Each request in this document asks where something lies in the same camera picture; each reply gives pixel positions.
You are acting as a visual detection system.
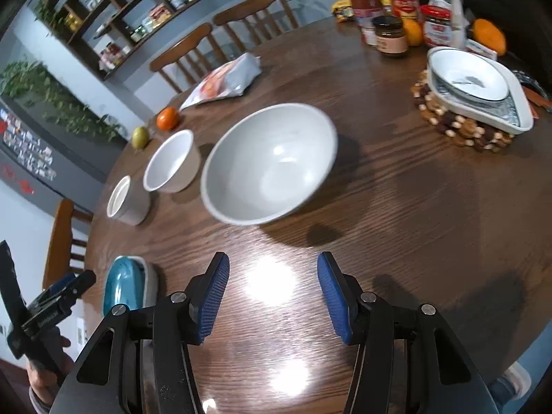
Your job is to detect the white ribbed cup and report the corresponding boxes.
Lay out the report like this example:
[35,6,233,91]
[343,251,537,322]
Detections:
[106,175,151,226]

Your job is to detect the wooden chair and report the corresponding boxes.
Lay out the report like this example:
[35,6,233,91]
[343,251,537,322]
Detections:
[149,23,229,93]
[42,198,95,292]
[213,0,299,52]

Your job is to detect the dark sauce jar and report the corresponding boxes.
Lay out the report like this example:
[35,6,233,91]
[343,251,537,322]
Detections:
[372,16,408,58]

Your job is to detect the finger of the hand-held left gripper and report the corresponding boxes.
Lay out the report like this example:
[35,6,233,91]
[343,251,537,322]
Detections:
[45,273,80,299]
[29,269,97,316]

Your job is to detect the long trailing green plant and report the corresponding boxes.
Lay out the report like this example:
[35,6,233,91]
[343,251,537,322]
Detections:
[0,60,130,143]

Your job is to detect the red packet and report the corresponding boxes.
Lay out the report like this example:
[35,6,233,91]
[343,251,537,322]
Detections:
[522,85,552,114]

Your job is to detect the small orange fruit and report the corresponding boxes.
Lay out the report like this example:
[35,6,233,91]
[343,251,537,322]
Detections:
[403,18,424,47]

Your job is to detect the person's left forearm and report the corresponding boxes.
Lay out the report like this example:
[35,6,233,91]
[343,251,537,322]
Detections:
[28,390,57,414]

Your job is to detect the yellow snack packet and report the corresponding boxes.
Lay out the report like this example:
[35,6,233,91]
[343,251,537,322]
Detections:
[331,0,358,23]

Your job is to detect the yellow food packet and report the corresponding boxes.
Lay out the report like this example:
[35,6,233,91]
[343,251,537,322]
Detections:
[149,3,171,24]

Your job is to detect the cluster of fridge magnets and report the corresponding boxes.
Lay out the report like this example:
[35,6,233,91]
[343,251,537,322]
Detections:
[0,108,58,182]

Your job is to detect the person's left hand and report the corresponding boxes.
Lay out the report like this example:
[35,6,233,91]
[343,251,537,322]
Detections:
[25,328,73,400]

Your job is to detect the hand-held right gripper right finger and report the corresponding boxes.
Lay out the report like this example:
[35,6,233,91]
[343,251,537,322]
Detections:
[317,251,496,414]

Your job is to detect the red-lidded jar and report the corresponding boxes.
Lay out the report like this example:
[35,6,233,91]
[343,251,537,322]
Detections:
[419,5,453,48]

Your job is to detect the white snack bag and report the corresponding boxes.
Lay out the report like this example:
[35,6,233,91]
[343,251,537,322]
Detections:
[179,53,262,110]

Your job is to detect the large orange fruit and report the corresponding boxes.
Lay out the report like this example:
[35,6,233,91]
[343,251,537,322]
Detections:
[470,18,506,57]

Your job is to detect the wooden wall shelf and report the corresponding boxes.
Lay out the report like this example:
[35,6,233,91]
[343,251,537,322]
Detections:
[30,0,281,80]

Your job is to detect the large square patterned plate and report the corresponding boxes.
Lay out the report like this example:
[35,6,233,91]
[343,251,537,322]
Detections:
[129,258,159,311]

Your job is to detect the cluster of red sauce bottles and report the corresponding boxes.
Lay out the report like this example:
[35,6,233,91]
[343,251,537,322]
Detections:
[99,42,130,70]

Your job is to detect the orange mandarin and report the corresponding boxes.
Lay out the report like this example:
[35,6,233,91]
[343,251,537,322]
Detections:
[156,107,179,131]

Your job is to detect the white bowl with dark rim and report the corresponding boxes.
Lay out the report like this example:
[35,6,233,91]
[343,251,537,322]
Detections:
[431,47,510,102]

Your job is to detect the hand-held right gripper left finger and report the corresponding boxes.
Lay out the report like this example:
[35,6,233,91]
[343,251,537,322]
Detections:
[49,251,230,414]

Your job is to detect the white oval dish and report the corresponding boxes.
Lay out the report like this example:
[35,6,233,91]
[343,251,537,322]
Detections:
[427,47,534,134]

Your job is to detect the person's leg in jeans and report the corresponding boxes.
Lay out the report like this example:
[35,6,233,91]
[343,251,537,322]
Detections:
[487,375,517,410]

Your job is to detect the white ribbed bowl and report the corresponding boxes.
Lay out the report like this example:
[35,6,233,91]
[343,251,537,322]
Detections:
[143,129,202,193]

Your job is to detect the large pale grey bowl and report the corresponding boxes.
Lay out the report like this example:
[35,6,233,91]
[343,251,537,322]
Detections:
[200,103,338,226]

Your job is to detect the person's white shoe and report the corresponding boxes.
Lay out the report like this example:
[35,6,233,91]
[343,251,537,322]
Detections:
[502,360,533,402]

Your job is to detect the blue plate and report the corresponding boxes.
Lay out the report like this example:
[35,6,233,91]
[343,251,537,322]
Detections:
[102,255,148,316]

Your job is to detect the grey fridge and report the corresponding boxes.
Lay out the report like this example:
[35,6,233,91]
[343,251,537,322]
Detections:
[0,95,108,218]

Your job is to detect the beaded wooden trivet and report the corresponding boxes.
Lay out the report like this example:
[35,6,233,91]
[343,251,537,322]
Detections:
[410,71,516,154]

